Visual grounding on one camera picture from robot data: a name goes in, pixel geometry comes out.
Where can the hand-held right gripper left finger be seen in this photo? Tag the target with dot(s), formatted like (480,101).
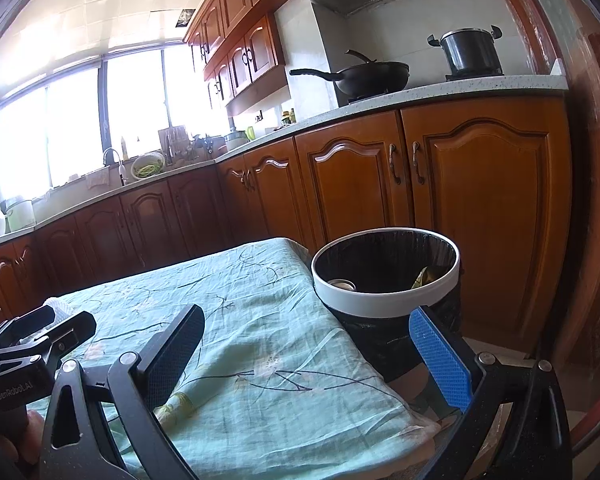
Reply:
(177,355)

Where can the white dish cloth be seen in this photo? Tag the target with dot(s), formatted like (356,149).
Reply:
(98,178)

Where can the light green container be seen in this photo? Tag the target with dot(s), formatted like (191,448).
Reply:
(20,215)

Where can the green cup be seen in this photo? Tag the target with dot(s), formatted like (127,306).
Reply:
(250,133)

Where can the knife block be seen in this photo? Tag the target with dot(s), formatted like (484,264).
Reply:
(172,140)

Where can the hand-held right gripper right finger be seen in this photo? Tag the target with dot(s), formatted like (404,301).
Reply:
(440,355)

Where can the person's left hand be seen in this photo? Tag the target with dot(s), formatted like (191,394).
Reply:
(34,435)

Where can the bowl of green vegetables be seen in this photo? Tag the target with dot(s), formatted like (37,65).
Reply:
(147,166)

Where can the small round metal can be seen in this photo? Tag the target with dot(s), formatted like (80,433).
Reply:
(342,285)

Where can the lower wooden kitchen cabinets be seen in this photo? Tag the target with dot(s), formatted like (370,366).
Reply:
(355,180)

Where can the steel pot with lid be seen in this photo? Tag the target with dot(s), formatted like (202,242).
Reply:
(235,142)

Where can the green floral tablecloth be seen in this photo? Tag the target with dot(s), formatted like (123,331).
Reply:
(260,310)

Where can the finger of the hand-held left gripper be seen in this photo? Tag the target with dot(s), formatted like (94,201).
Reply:
(72,327)
(25,322)

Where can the kitchen window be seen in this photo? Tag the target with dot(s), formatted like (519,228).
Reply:
(130,105)

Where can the white foam fruit net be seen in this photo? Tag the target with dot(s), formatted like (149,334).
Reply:
(62,310)

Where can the chrome sink faucet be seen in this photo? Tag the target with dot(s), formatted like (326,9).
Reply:
(123,172)

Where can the gas stove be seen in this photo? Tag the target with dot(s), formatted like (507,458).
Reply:
(460,77)

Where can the black stock pot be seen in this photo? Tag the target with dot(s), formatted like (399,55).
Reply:
(467,52)

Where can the black wok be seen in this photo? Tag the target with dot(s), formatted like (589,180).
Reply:
(375,77)

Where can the white-rimmed bin with black bag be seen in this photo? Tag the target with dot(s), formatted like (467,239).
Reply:
(380,302)

